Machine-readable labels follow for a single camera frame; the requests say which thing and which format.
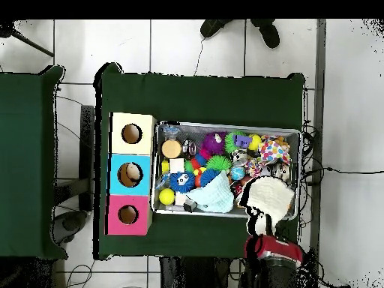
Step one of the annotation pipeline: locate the cream waffle cloth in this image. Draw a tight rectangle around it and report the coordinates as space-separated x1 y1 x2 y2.
239 175 296 237

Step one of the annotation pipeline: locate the clear mesh bin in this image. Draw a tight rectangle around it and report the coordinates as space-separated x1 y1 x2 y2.
151 122 303 221

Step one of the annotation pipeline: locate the wooden box with three holes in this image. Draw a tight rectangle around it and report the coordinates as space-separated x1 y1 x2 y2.
105 111 157 236

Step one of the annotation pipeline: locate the mint green knit cloth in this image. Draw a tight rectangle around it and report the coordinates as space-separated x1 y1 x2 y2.
187 170 236 214

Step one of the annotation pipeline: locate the blue globe ball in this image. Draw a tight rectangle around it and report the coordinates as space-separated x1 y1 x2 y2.
230 165 247 182

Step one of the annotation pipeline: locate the polka dot cloth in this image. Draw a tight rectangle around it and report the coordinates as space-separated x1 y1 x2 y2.
259 138 293 167

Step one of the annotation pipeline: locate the small green spiky ball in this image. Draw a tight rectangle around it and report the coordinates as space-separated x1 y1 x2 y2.
205 155 233 173

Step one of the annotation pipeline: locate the yellow smiley ball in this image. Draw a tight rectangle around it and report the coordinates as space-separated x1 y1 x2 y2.
248 134 264 152

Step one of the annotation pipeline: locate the purple plastic block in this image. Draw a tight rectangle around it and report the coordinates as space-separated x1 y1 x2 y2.
232 134 254 150

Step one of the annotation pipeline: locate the large green spiky ball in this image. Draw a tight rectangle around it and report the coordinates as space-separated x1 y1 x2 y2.
223 130 248 155

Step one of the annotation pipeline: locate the blue fuzzy ball with eyes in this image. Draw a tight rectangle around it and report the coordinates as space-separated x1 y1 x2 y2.
169 170 197 194

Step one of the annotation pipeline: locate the purple spiky ball with eyes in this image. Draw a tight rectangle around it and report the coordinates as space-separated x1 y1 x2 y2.
202 133 227 156

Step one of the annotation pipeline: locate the black silver round toy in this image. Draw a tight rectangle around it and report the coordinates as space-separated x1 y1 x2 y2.
182 139 198 158

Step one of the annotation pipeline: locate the round wooden disc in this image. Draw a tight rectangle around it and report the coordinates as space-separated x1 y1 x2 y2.
161 139 182 160

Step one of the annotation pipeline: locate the clear crumpled plastic packet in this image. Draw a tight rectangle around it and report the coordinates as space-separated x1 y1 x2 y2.
161 124 182 137

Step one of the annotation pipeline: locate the person's foot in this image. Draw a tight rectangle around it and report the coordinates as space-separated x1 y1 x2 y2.
199 19 235 39
250 19 282 50

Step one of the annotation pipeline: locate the green cloth side table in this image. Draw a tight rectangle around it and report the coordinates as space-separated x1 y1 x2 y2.
0 64 67 260

